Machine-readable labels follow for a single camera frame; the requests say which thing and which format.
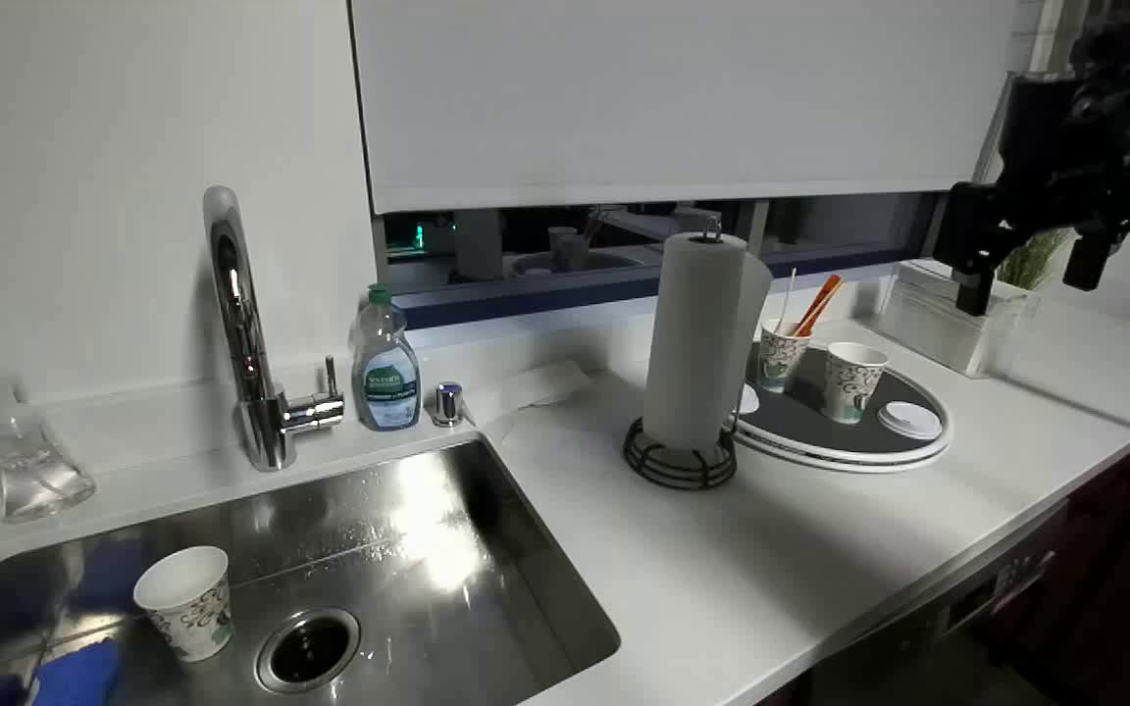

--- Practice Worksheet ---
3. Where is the white cup lid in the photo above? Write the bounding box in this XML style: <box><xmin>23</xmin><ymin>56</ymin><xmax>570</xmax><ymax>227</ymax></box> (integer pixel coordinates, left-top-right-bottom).
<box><xmin>879</xmin><ymin>400</ymin><xmax>944</xmax><ymax>438</ymax></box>

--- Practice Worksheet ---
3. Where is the white paper towel roll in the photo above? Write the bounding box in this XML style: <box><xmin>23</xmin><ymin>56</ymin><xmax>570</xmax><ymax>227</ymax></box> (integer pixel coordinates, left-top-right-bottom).
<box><xmin>643</xmin><ymin>230</ymin><xmax>769</xmax><ymax>451</ymax></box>

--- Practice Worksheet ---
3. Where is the blue sponge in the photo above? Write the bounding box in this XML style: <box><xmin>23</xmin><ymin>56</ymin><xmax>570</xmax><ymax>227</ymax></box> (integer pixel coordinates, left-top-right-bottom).
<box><xmin>30</xmin><ymin>643</ymin><xmax>123</xmax><ymax>706</ymax></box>

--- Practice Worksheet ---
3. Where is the dish soap bottle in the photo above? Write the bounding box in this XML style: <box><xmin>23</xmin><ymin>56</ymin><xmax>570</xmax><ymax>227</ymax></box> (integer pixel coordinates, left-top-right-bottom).
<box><xmin>349</xmin><ymin>284</ymin><xmax>421</xmax><ymax>430</ymax></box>

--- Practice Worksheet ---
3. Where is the patterned coffee cup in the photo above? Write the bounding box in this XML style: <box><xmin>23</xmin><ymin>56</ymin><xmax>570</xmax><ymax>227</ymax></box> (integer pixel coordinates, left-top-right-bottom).
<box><xmin>757</xmin><ymin>328</ymin><xmax>804</xmax><ymax>392</ymax></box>
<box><xmin>824</xmin><ymin>340</ymin><xmax>887</xmax><ymax>425</ymax></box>

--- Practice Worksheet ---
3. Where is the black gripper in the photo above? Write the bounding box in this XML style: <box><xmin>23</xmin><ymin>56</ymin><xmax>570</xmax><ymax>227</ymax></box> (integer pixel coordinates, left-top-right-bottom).
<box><xmin>934</xmin><ymin>75</ymin><xmax>1130</xmax><ymax>316</ymax></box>

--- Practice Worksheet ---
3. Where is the white roller blind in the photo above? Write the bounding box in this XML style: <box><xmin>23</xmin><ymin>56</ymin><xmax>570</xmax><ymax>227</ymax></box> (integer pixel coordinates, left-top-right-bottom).
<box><xmin>354</xmin><ymin>0</ymin><xmax>1021</xmax><ymax>212</ymax></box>

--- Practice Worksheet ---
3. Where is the round dark tray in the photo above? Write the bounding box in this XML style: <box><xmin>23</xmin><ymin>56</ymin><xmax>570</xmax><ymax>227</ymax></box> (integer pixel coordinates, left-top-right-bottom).
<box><xmin>730</xmin><ymin>349</ymin><xmax>955</xmax><ymax>475</ymax></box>

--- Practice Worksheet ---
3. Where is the chrome kitchen faucet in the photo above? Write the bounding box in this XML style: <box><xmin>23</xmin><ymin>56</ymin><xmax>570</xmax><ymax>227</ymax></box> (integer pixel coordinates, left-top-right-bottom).
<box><xmin>204</xmin><ymin>184</ymin><xmax>345</xmax><ymax>472</ymax></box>

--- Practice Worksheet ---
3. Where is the paper cup in sink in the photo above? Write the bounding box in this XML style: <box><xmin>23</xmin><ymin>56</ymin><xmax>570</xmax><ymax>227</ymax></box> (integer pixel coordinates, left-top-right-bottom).
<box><xmin>135</xmin><ymin>545</ymin><xmax>230</xmax><ymax>663</ymax></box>

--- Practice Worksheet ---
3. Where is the black wire towel holder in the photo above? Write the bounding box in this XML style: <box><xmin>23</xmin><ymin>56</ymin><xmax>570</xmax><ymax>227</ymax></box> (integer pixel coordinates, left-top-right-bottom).
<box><xmin>624</xmin><ymin>421</ymin><xmax>737</xmax><ymax>490</ymax></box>

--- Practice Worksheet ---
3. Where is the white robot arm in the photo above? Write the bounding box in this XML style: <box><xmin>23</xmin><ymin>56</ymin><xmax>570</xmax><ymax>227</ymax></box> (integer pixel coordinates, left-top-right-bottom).
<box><xmin>934</xmin><ymin>20</ymin><xmax>1130</xmax><ymax>316</ymax></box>

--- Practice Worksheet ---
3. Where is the small metal sink knob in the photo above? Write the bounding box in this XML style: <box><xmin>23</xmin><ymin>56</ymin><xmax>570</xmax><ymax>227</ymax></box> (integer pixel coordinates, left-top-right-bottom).
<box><xmin>427</xmin><ymin>382</ymin><xmax>464</xmax><ymax>428</ymax></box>

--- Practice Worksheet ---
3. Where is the stainless steel sink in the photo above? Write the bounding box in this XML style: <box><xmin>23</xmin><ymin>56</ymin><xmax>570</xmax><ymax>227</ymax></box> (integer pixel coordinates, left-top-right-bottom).
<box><xmin>0</xmin><ymin>438</ymin><xmax>620</xmax><ymax>706</ymax></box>

